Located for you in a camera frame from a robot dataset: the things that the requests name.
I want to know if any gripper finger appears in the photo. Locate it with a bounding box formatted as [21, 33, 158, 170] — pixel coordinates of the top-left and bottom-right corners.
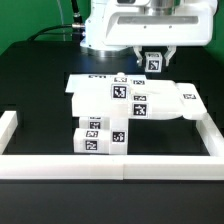
[133, 46, 143, 66]
[164, 46, 176, 65]

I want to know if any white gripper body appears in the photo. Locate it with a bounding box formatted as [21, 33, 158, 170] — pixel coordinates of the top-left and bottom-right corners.
[84, 0, 214, 48]

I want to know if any white chair back frame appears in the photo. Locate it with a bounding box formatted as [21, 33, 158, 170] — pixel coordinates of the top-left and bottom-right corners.
[65, 74, 207, 120]

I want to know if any white U-shaped fence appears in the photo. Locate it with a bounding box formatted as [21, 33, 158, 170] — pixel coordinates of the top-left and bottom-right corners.
[0, 111, 224, 180]

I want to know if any black cable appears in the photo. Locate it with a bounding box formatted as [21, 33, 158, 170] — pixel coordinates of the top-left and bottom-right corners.
[27, 0, 86, 42]

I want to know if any grey thin cable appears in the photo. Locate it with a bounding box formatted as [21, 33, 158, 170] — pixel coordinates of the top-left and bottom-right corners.
[56, 0, 66, 42]

